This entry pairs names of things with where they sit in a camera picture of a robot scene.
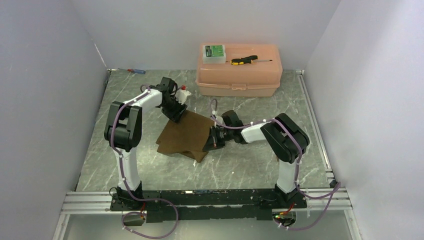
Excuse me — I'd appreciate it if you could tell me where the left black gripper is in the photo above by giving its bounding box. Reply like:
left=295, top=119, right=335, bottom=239
left=161, top=95, right=188, bottom=124

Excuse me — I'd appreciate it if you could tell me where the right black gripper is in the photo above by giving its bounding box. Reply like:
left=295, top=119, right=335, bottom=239
left=202, top=125, right=234, bottom=152

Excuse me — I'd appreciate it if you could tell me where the brown cloth napkin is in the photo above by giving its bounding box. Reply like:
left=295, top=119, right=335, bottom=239
left=156, top=110, right=214, bottom=163

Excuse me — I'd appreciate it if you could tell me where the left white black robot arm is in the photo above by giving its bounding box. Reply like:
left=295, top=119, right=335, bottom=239
left=104, top=77, right=191, bottom=210

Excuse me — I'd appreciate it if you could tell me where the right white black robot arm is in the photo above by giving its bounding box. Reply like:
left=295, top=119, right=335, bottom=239
left=202, top=110, right=310, bottom=208

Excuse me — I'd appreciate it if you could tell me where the blue red screwdriver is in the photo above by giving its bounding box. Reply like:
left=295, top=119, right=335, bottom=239
left=117, top=68, right=146, bottom=75

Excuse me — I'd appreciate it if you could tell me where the green white small box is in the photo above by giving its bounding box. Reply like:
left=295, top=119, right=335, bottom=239
left=201, top=44, right=227, bottom=64

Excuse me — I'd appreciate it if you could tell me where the pink plastic storage box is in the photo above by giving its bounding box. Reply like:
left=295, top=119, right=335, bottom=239
left=195, top=43, right=283, bottom=97

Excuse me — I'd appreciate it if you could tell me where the yellow black screwdriver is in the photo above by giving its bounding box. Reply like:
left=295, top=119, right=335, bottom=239
left=226, top=55, right=273, bottom=66

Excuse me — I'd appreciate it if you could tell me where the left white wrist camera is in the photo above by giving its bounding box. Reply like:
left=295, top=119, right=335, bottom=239
left=174, top=85, right=192, bottom=104

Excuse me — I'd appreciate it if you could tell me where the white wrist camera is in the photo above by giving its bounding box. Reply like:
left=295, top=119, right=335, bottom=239
left=211, top=115, right=223, bottom=124
left=174, top=85, right=192, bottom=104

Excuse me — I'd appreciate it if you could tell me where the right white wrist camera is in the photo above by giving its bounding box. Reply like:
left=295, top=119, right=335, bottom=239
left=211, top=115, right=223, bottom=124

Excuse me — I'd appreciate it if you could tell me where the aluminium frame rail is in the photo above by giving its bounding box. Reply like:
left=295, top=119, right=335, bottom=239
left=53, top=188, right=362, bottom=240

